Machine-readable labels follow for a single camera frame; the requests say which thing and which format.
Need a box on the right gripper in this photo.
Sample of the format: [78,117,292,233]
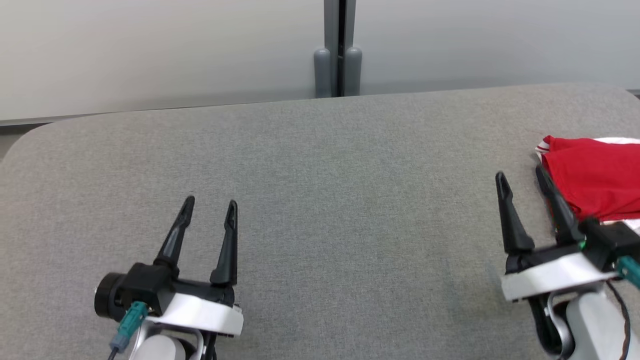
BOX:
[495,165,620,302]

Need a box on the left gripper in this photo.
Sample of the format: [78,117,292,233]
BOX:
[147,196,244,337]

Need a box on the red white-trimmed jersey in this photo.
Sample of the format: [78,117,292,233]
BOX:
[535,135,640,232]

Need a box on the grey fabric sofa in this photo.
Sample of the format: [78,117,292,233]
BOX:
[0,82,640,360]

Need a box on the teal plug left camera cable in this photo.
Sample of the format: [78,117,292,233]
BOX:
[107,301,149,360]

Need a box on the teal plug camera cable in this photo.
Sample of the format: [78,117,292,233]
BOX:
[107,301,149,360]
[616,256,640,290]

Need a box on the teal plug right camera cable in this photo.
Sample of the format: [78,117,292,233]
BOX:
[616,256,640,290]

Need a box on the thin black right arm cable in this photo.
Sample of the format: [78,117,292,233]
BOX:
[605,282,631,360]

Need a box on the grey cylindrical post cap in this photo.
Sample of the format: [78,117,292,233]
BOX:
[344,46,363,97]
[314,47,332,99]

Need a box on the grey wall base rail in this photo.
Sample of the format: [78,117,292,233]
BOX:
[0,112,101,127]

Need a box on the grey metal partition post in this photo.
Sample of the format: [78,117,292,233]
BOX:
[324,0,357,97]

